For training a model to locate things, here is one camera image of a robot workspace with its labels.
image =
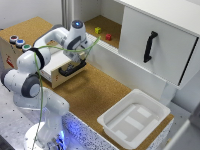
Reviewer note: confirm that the wooden drawer box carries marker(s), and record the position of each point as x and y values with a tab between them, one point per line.
30	27

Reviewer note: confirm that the yellow block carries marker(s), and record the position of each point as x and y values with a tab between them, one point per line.
97	30

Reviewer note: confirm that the blue button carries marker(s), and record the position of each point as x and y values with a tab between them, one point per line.
20	42

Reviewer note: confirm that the white plastic box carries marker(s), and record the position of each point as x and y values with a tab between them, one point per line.
133	121

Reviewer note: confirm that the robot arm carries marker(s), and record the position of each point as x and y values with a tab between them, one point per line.
53	110

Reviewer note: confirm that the wooden drawer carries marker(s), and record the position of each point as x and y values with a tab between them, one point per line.
55	66

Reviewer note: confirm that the white sliding door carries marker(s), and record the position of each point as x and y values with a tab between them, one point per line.
170	50

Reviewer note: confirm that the red button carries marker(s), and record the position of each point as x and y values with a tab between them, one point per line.
13	39

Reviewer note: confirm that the white cabinet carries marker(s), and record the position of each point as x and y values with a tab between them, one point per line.
133	75

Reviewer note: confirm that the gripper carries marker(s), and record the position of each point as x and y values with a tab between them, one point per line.
77	56

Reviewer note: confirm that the green button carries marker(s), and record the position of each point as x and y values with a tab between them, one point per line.
26	47

